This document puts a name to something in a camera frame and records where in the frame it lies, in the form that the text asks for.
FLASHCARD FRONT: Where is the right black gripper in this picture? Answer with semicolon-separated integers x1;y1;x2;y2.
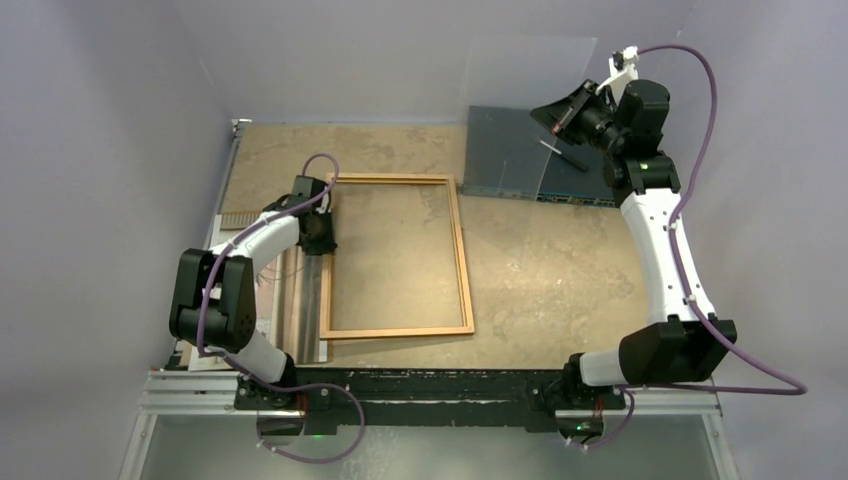
532;80;629;156

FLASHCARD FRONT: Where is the clear glass pane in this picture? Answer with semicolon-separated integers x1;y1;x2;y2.
461;35;596;201

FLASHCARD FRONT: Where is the glossy photo print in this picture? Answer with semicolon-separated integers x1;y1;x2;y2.
175;211;331;371

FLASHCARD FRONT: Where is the orange wooden picture frame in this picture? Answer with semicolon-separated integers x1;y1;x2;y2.
319;173;476;341

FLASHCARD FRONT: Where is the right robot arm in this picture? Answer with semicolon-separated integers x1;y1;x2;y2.
530;80;737;407

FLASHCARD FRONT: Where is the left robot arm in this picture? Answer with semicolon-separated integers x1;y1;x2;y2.
168;175;336;409

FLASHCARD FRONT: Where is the small black hammer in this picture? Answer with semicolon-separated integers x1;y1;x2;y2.
539;140;589;172

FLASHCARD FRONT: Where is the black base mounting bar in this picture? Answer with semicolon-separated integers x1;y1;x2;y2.
234;367;626;435

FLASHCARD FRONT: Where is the dark network switch box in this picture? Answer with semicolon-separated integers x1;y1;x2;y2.
461;105;614;208

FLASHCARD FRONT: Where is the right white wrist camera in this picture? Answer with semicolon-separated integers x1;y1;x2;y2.
595;46;639;99

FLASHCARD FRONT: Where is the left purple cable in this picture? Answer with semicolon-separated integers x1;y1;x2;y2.
196;153;366;465

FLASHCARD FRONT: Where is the aluminium rail frame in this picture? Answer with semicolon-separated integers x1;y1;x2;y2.
134;124;739;479

